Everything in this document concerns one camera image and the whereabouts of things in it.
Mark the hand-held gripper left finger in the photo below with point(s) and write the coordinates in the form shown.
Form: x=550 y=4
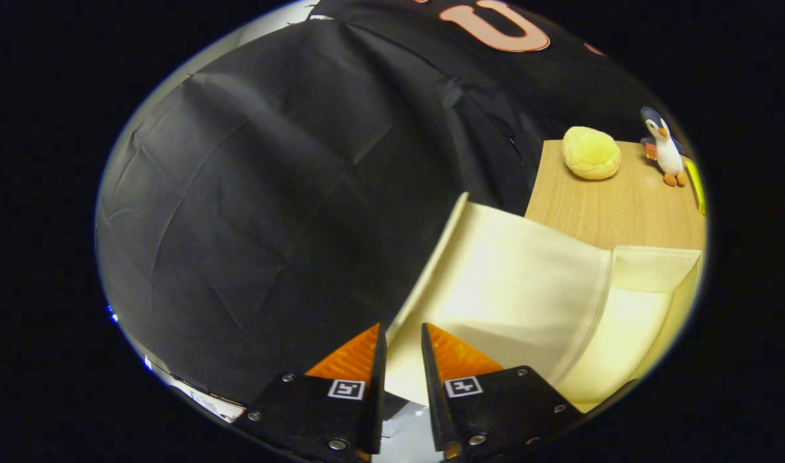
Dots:
x=378 y=386

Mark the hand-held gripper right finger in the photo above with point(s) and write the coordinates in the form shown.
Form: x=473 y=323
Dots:
x=431 y=399

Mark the cream fabric storage box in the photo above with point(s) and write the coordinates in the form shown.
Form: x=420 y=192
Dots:
x=527 y=289

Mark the yellow round plush cushion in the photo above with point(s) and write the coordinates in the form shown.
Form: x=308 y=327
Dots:
x=591 y=153

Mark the yellow book with red circle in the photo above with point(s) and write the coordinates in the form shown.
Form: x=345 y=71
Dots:
x=696 y=186

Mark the penguin plush toy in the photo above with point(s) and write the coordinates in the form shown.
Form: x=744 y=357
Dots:
x=666 y=151

